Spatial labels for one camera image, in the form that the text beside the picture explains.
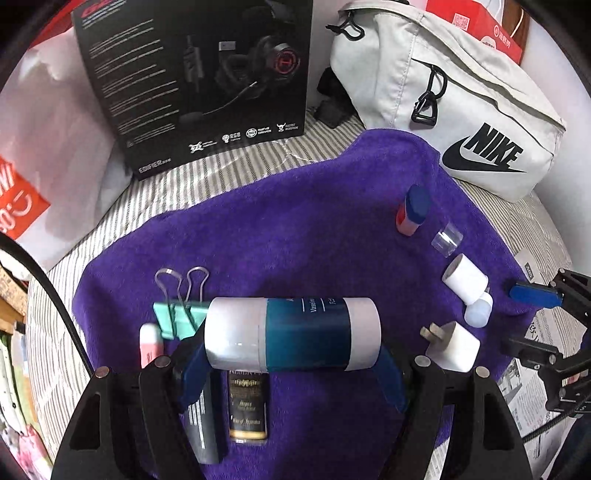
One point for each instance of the teal binder clip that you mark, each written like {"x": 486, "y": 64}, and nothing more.
{"x": 173, "y": 318}

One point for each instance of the purple towel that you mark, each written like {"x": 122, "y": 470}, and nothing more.
{"x": 300, "y": 230}

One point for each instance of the teal and white bottle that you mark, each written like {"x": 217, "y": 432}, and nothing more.
{"x": 300, "y": 332}

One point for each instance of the pink highlighter pen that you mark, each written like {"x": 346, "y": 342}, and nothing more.
{"x": 151, "y": 346}

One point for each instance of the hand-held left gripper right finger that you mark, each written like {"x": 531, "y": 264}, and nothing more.
{"x": 392, "y": 379}

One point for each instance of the black tube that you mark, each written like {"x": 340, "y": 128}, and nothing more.
{"x": 205, "y": 429}

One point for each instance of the white plug adapter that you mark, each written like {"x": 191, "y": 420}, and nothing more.
{"x": 455, "y": 348}

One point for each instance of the translucent white small bottle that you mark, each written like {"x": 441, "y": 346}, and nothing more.
{"x": 479, "y": 311}

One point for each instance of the white shopping bag orange logo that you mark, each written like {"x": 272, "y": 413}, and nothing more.
{"x": 55, "y": 138}

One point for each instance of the colourful printed cloth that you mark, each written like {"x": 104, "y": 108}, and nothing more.
{"x": 27, "y": 447}

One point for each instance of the brown wooden board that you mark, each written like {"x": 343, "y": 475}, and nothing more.
{"x": 521, "y": 27}

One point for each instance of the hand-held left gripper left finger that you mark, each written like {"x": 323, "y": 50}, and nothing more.
{"x": 194, "y": 374}

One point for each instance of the black headphone box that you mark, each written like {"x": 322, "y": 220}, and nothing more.
{"x": 161, "y": 92}

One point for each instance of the light grey waist bag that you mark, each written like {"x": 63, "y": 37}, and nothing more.
{"x": 392, "y": 69}

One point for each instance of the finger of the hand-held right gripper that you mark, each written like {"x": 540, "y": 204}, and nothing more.
{"x": 531, "y": 350}
{"x": 535, "y": 294}

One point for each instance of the red and white box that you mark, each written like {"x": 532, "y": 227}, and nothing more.
{"x": 489, "y": 32}

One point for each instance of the black and gold bottle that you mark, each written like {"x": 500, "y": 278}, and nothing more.
{"x": 248, "y": 406}

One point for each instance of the newspaper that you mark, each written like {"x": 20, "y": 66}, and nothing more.
{"x": 517, "y": 387}

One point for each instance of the brown cardboard box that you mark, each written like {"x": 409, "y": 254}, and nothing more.
{"x": 11, "y": 295}

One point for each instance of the pink stick with blue cap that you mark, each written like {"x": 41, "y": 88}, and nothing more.
{"x": 413, "y": 207}

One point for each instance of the clear plastic cap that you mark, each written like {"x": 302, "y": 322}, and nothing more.
{"x": 448, "y": 240}

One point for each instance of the white cylindrical cap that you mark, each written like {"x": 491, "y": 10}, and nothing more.
{"x": 464, "y": 277}

